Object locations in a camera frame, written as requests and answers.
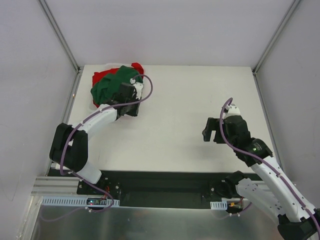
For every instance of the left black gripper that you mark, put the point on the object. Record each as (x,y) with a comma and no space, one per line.
(130,110)

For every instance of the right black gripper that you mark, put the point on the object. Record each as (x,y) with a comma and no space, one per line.
(217,129)

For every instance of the green t shirt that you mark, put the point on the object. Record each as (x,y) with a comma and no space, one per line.
(110,85)

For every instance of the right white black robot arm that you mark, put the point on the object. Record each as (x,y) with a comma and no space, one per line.
(296,217)

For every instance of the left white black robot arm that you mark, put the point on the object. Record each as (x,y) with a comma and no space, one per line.
(70,146)

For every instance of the white plastic basket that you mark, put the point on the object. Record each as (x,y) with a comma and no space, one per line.
(112,65)

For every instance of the red t shirt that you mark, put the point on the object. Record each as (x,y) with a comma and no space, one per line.
(98,76)

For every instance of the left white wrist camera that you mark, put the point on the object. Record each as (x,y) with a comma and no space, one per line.
(138,87)

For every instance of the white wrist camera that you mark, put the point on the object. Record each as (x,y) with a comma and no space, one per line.
(231,110)
(138,87)

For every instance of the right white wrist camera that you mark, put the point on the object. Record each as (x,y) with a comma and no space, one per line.
(231,110)

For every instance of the left aluminium frame post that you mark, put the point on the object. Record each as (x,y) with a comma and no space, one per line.
(59,34)

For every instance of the aluminium frame post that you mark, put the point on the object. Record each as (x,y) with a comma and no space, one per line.
(277,34)
(59,34)

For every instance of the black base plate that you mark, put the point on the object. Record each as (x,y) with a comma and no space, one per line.
(173,190)

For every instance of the right slotted cable duct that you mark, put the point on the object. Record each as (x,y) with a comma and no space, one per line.
(219,205)

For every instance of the slotted cable duct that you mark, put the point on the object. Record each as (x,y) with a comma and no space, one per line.
(219,205)
(69,201)

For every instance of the aluminium rail beam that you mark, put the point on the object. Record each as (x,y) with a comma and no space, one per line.
(55,186)

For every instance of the left slotted cable duct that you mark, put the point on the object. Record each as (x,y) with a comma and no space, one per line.
(69,201)

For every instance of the right aluminium frame post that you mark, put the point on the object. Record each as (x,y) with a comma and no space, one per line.
(277,34)

